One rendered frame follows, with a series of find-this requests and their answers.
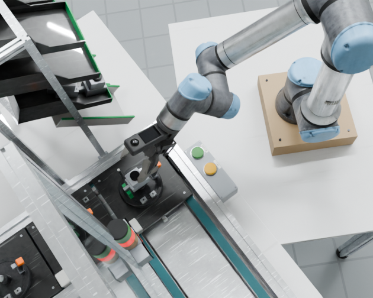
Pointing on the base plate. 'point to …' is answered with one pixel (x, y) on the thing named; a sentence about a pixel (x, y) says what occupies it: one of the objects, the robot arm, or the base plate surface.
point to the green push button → (197, 152)
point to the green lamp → (125, 236)
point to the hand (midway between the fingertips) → (129, 169)
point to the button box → (221, 187)
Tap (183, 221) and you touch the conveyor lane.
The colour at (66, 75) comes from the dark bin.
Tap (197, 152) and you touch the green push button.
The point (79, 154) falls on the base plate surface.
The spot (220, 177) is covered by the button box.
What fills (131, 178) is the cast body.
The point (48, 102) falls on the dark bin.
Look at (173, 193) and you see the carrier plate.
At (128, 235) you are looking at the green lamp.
